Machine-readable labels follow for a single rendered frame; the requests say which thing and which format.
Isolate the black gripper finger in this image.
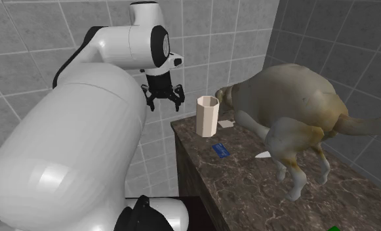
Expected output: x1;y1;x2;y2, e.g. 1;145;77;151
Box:
172;83;186;112
140;84;156;112

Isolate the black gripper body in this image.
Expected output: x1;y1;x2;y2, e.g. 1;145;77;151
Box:
145;71;180;99

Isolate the beige faceted cup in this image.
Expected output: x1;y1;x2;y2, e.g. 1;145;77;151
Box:
195;95;220;138

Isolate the small beige card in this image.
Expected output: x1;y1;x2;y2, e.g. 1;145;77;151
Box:
217;119;235;129

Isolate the blue card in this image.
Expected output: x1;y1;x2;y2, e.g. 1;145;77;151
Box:
211;143;231;159

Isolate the tan dog figure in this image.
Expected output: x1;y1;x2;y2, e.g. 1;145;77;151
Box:
214;62;381;203

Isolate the brown marble counter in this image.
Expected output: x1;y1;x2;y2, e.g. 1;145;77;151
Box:
170;110;381;231

